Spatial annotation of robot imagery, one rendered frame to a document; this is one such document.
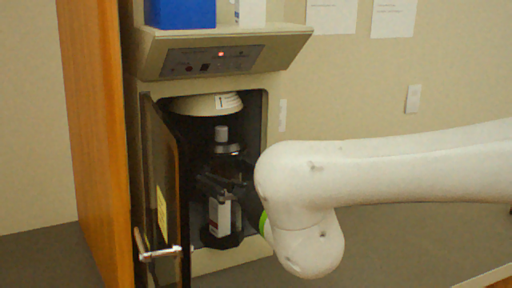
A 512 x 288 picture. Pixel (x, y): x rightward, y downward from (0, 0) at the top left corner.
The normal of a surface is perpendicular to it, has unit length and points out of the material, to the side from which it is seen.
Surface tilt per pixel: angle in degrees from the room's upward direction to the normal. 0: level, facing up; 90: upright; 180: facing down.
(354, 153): 40
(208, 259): 90
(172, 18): 90
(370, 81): 90
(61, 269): 0
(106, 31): 90
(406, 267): 0
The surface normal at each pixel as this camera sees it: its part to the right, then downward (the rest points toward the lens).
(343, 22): 0.48, 0.30
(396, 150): -0.36, -0.55
